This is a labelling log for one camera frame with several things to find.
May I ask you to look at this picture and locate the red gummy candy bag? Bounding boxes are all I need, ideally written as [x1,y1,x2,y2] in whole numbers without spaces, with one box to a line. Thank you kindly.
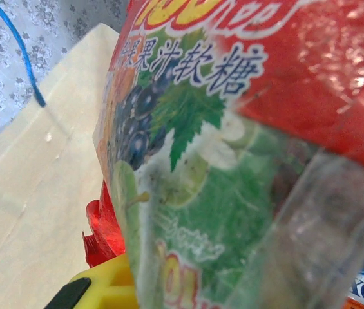
[83,0,364,309]

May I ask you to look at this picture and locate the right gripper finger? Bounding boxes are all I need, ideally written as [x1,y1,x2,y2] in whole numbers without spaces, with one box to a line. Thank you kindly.
[44,252,139,309]

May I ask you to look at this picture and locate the blue checkered paper bag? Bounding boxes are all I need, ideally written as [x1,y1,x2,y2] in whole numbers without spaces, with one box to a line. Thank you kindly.
[0,0,134,309]

